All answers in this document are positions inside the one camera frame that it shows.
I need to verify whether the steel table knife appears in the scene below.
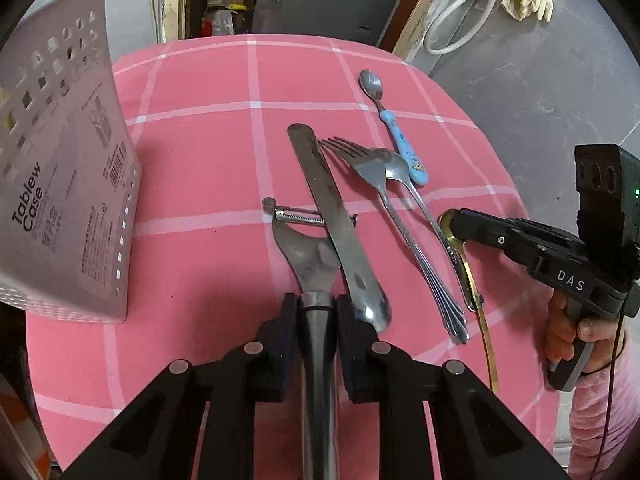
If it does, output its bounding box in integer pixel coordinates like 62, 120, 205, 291
286, 123, 392, 335

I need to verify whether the person's right hand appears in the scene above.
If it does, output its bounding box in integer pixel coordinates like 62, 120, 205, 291
545, 294, 626, 367

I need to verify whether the steel fork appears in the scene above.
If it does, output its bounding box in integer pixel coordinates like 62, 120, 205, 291
320, 136, 470, 345

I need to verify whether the steel spoon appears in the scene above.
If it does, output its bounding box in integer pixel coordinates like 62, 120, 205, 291
372, 147, 485, 312

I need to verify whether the gold spoon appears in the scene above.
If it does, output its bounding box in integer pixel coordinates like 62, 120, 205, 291
439, 208, 501, 395

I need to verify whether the grey fridge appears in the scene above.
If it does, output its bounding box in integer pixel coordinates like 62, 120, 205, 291
250, 0, 401, 43

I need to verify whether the person's right forearm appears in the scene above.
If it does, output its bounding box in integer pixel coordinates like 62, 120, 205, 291
567, 335, 640, 480

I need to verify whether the steel peeler with thick handle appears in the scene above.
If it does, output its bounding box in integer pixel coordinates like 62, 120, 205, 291
262, 197, 358, 480

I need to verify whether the white hose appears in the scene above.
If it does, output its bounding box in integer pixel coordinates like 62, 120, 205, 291
424, 0, 516, 56

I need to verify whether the white perforated utensil basket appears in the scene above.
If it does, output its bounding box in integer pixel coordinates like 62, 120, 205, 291
0, 0, 143, 323

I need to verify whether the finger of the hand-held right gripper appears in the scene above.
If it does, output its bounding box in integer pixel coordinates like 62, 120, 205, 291
452, 207, 556, 273

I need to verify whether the pink checked tablecloth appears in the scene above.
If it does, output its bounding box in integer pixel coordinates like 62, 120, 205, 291
25, 34, 563, 480

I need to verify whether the worn door frame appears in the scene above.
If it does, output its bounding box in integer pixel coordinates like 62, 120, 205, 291
150, 0, 463, 63

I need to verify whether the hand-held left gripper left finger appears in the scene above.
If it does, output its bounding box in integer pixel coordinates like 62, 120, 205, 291
60, 292, 303, 480

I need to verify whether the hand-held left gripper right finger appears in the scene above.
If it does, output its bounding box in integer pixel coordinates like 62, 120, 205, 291
334, 294, 571, 480

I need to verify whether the thin dark cable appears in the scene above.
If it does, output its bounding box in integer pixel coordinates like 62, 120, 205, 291
587, 305, 626, 478

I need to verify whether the spoon with blue handle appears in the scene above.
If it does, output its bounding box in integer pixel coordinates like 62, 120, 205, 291
359, 69, 430, 187

